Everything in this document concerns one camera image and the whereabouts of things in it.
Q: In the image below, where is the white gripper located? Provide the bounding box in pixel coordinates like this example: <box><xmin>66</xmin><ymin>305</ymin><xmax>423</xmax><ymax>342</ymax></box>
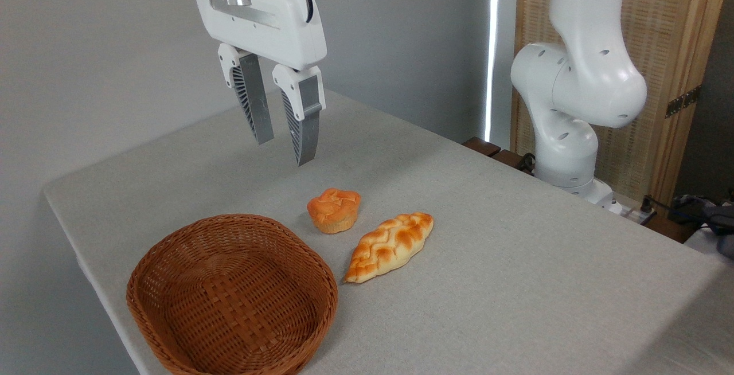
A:
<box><xmin>193</xmin><ymin>0</ymin><xmax>328</xmax><ymax>167</ymax></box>

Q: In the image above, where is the orange muffin-shaped bread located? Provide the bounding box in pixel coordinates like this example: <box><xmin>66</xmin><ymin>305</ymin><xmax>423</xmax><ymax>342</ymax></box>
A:
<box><xmin>306</xmin><ymin>187</ymin><xmax>362</xmax><ymax>235</ymax></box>

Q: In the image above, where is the braided golden bread loaf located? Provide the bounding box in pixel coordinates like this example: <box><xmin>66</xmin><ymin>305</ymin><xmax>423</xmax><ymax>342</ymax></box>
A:
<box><xmin>343</xmin><ymin>212</ymin><xmax>435</xmax><ymax>284</ymax></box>

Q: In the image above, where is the brown woven wicker basket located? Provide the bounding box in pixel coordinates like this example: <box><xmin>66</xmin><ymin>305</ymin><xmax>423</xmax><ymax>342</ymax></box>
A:
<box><xmin>126</xmin><ymin>213</ymin><xmax>339</xmax><ymax>375</ymax></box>

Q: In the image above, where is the dark brown wooden block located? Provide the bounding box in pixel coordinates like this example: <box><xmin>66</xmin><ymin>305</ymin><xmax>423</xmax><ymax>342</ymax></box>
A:
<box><xmin>462</xmin><ymin>136</ymin><xmax>502</xmax><ymax>158</ymax></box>
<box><xmin>492</xmin><ymin>149</ymin><xmax>534</xmax><ymax>173</ymax></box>

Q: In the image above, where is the grey tablecloth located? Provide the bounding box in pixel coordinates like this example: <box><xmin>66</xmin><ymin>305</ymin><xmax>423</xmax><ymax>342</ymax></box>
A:
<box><xmin>43</xmin><ymin>84</ymin><xmax>734</xmax><ymax>375</ymax></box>

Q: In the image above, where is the white power strip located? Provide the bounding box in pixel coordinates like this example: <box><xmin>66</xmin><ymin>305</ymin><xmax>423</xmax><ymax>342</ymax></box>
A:
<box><xmin>620</xmin><ymin>205</ymin><xmax>658</xmax><ymax>225</ymax></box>

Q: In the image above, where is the wooden rattan folding screen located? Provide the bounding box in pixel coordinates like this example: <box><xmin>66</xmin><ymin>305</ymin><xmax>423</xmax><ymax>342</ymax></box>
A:
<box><xmin>510</xmin><ymin>0</ymin><xmax>734</xmax><ymax>209</ymax></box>

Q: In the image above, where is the dark metal screen hinge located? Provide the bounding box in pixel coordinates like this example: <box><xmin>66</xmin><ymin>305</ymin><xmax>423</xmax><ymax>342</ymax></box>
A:
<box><xmin>665</xmin><ymin>85</ymin><xmax>701</xmax><ymax>119</ymax></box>

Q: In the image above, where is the dark grey cable bundle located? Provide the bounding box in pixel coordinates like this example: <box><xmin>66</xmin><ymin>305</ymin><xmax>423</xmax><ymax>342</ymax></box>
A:
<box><xmin>654</xmin><ymin>190</ymin><xmax>734</xmax><ymax>260</ymax></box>

